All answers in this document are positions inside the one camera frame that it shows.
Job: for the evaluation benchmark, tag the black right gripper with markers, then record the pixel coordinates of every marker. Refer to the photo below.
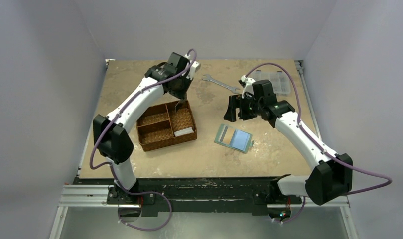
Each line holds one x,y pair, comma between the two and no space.
240,107

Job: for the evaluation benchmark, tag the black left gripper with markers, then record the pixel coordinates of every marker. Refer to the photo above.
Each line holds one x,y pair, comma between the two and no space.
181,95

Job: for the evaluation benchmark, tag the teal leather card holder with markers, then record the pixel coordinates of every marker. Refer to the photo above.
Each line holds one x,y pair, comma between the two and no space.
242,141

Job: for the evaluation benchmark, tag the gold card with black stripe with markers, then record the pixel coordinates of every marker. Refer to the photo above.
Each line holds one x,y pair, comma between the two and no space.
227,135

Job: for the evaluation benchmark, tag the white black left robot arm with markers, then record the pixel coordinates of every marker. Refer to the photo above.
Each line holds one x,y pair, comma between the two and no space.
112,145

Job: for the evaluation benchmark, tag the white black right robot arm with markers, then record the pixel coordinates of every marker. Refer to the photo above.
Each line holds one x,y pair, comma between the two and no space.
331,175

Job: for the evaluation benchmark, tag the stack of cards in basket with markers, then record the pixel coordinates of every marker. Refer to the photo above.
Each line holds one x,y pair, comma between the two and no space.
183,132

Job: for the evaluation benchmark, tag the silver open-end wrench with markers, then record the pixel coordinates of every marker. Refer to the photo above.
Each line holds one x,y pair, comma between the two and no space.
209,78

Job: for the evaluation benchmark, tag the clear plastic organizer box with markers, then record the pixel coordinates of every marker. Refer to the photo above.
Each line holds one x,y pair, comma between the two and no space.
280,81

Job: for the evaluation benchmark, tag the brown woven divided basket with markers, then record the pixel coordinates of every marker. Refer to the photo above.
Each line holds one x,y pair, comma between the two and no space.
156,126

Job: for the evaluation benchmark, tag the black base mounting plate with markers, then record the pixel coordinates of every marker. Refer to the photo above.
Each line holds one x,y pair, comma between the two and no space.
255,195

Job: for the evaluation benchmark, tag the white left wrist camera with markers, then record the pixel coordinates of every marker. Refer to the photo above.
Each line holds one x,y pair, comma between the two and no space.
193,66

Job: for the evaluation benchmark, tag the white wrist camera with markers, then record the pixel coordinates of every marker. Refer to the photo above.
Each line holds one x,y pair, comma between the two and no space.
193,66
247,84

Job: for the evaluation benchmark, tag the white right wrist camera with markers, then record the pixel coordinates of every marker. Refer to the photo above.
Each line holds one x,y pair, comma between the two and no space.
247,84

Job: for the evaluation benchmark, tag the aluminium frame rail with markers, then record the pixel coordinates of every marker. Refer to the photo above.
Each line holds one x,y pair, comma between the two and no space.
83,213

